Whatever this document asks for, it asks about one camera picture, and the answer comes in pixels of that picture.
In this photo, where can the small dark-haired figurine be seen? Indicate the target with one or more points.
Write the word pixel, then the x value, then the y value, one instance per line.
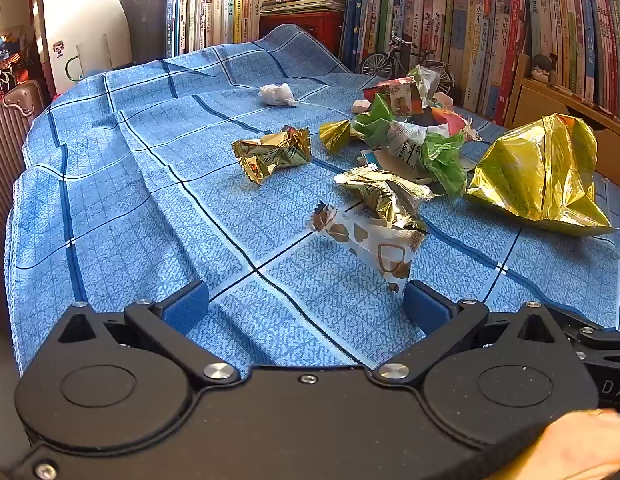
pixel 544 67

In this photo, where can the small gold foil wrapper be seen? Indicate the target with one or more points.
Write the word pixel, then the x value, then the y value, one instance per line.
pixel 335 135

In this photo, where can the pink ribbed suitcase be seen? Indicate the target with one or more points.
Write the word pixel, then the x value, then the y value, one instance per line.
pixel 10 160

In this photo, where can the white labelled plastic wrapper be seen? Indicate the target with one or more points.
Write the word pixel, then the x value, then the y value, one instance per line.
pixel 407 142

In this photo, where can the blue checked cloth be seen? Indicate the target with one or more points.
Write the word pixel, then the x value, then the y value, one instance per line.
pixel 140 185

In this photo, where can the colourful snack bag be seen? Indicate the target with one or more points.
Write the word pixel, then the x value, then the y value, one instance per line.
pixel 450 120

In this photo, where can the red crate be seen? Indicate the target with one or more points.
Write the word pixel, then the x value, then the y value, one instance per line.
pixel 300 30

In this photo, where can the silver foil wrapper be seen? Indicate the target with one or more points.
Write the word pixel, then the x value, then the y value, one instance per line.
pixel 425 80

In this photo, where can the white wrapper with brown hearts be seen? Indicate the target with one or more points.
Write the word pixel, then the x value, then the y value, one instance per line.
pixel 380 245

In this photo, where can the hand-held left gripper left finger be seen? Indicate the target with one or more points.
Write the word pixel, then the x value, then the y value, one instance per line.
pixel 187 307

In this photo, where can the red snack packet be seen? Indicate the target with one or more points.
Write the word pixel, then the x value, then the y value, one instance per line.
pixel 400 97

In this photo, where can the small wall sticker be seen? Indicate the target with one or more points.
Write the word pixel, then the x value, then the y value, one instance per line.
pixel 59 50

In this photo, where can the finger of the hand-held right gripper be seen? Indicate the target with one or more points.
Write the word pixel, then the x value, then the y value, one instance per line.
pixel 600 340

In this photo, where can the wooden desktop organizer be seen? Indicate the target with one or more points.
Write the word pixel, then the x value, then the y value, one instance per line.
pixel 540 105

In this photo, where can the white crumpled tissue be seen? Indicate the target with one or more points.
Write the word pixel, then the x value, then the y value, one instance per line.
pixel 276 95

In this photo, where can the patterned red clothes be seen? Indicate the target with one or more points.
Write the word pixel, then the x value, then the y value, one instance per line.
pixel 10 70

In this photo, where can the row of upright books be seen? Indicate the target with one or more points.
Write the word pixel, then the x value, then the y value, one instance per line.
pixel 215 15
pixel 585 35
pixel 440 20

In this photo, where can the crumpled gold foil wrapper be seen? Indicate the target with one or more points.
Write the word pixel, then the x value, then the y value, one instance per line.
pixel 385 195

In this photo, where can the miniature black bicycle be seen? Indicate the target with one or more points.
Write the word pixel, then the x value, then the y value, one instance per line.
pixel 376 66

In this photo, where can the large yellow snack bag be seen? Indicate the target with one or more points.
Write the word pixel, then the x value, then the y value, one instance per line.
pixel 530 175

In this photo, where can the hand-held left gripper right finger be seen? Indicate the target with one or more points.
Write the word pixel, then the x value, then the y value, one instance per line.
pixel 425 307

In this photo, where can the person's left hand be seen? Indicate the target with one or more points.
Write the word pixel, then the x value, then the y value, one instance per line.
pixel 590 450

